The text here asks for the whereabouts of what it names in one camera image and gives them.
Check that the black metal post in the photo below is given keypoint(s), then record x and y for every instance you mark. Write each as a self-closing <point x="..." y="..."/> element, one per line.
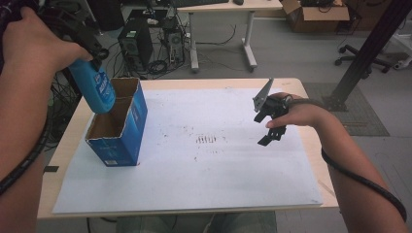
<point x="369" y="48"/>

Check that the blue plastic bottle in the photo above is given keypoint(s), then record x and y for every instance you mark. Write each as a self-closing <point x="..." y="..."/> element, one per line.
<point x="95" y="89"/>

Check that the white-legged wooden desk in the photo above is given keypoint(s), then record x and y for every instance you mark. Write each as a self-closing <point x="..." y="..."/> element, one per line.
<point x="226" y="6"/>

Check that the person's right hand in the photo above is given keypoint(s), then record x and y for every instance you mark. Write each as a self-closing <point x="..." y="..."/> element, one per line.
<point x="301" y="115"/>

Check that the person's left hand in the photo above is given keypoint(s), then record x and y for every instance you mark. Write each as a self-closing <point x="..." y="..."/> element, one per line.
<point x="35" y="45"/>

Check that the black computer mouse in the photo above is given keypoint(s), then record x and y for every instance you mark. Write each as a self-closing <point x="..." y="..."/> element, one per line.
<point x="238" y="2"/>

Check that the grey floor mat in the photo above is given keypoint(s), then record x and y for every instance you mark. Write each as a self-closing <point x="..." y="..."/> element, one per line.
<point x="366" y="119"/>

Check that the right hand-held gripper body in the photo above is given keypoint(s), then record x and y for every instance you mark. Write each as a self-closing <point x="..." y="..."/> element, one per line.
<point x="273" y="108"/>

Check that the black tape strip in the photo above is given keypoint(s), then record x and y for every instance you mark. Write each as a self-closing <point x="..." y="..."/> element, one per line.
<point x="51" y="168"/>

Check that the black computer tower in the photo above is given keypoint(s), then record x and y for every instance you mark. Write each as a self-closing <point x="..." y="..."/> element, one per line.
<point x="136" y="42"/>

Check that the black office chair base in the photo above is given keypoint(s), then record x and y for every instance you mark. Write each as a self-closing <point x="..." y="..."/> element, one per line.
<point x="359" y="58"/>

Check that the white table mat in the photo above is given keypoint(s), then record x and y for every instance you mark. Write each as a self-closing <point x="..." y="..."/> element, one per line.
<point x="210" y="174"/>

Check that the black keyboard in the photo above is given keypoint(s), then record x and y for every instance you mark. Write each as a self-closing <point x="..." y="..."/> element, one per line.
<point x="200" y="2"/>

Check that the brown cardboard box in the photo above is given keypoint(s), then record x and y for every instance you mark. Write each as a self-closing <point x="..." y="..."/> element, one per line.
<point x="319" y="17"/>

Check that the blue cardboard box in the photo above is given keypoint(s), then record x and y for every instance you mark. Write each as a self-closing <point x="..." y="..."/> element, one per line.
<point x="129" y="136"/>

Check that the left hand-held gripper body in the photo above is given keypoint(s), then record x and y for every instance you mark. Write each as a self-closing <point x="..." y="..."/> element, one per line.
<point x="74" y="27"/>

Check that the open computer case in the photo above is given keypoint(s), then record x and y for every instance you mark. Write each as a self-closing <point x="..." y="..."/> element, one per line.
<point x="174" y="40"/>

